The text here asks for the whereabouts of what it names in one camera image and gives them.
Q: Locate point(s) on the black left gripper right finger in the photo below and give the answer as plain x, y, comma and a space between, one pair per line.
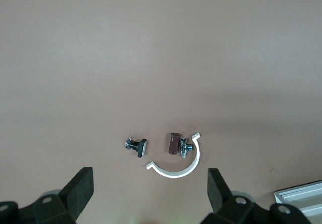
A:
224, 204

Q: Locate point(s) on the white curved plastic clip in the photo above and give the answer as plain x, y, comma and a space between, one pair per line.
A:
197, 153

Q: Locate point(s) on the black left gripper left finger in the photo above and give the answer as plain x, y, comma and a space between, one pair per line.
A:
75, 196

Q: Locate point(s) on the white drawer cabinet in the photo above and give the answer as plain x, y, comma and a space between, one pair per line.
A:
302, 191

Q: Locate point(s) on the dark brown cylinder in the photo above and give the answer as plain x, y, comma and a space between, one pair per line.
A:
173, 144

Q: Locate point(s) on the brown table cover sheet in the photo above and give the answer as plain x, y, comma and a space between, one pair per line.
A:
161, 58

